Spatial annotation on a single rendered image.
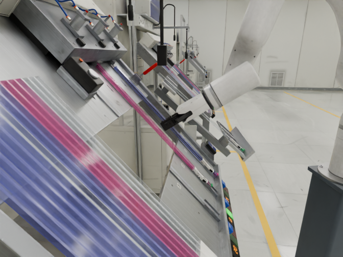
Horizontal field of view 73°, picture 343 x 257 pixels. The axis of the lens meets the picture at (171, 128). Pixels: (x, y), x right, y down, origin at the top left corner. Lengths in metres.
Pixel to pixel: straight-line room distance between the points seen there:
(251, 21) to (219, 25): 7.57
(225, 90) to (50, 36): 0.46
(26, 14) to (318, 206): 1.11
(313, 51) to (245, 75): 8.23
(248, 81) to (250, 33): 0.13
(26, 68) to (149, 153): 1.41
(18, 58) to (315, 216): 1.10
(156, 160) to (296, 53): 7.45
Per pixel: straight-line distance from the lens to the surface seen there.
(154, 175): 1.87
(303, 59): 8.83
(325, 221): 1.11
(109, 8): 1.73
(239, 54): 0.81
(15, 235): 0.27
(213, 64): 8.24
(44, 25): 0.56
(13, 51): 0.51
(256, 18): 0.73
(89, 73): 0.51
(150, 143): 1.76
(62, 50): 0.54
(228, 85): 0.71
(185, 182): 0.62
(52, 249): 0.79
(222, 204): 0.70
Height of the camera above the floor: 1.14
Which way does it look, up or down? 18 degrees down
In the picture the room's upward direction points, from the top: straight up
